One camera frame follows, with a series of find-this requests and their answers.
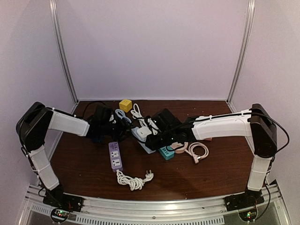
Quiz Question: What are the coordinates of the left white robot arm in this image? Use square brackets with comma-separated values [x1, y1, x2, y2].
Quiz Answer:
[16, 102, 130, 190]

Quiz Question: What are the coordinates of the right aluminium frame post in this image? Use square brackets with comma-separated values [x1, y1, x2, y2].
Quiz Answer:
[226, 0, 255, 105]

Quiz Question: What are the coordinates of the yellow cube adapter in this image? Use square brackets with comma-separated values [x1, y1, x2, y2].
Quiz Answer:
[119, 99, 133, 113]

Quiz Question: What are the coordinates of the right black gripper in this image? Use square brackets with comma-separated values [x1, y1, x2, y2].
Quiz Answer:
[145, 130, 176, 152]

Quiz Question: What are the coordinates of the purple power strip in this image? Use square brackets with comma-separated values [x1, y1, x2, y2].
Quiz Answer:
[108, 142, 123, 172]

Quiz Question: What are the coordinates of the white charger block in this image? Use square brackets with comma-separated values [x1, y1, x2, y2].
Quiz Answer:
[136, 127, 152, 139]

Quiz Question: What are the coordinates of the teal power strip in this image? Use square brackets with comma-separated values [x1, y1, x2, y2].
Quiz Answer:
[158, 146, 175, 160]

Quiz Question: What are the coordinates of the pink-white socket cable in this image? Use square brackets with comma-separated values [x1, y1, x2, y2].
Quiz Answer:
[185, 142, 210, 165]

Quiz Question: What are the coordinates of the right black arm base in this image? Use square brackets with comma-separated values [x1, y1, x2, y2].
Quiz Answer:
[224, 189, 264, 211]

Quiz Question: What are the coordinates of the light blue cable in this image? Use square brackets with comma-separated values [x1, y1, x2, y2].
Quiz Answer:
[114, 110, 131, 125]

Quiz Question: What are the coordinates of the pink round socket base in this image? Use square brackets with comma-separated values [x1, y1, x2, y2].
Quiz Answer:
[170, 142, 188, 154]

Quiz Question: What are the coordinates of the left aluminium frame post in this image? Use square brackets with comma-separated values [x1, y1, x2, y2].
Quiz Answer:
[49, 0, 79, 104]

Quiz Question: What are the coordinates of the aluminium frame post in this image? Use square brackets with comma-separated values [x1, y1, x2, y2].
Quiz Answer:
[49, 0, 79, 104]
[226, 0, 255, 105]

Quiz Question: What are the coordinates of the grey-blue power strip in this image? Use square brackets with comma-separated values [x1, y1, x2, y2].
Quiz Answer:
[131, 127, 156, 154]

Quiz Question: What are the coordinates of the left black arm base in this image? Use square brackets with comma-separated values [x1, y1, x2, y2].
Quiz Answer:
[41, 184, 83, 212]

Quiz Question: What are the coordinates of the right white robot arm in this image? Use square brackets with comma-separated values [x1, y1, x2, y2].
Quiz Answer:
[145, 104, 278, 207]

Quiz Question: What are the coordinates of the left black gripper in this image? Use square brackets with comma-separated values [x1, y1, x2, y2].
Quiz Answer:
[101, 118, 135, 143]

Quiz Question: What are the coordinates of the white cable with plug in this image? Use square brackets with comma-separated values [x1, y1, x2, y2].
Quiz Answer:
[115, 170, 156, 191]

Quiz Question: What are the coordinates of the dark blue cube adapter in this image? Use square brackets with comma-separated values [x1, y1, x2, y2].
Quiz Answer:
[91, 136, 104, 143]

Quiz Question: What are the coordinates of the aluminium front rail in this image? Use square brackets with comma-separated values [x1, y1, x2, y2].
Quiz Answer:
[15, 184, 292, 225]

